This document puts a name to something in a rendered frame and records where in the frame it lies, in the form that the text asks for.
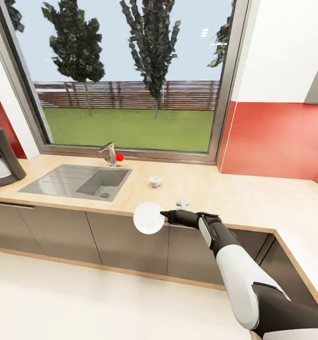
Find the coffee maker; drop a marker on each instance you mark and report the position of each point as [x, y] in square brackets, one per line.
[10, 169]

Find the drop in sink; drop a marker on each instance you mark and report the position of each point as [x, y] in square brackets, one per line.
[85, 182]

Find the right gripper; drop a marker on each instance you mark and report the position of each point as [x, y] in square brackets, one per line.
[176, 216]

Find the saucer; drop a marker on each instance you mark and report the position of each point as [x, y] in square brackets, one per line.
[147, 218]

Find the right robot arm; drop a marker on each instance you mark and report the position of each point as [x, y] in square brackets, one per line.
[257, 301]

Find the coffee cup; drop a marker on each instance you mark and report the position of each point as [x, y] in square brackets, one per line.
[155, 181]

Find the countertop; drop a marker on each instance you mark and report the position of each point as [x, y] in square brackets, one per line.
[207, 190]
[292, 207]

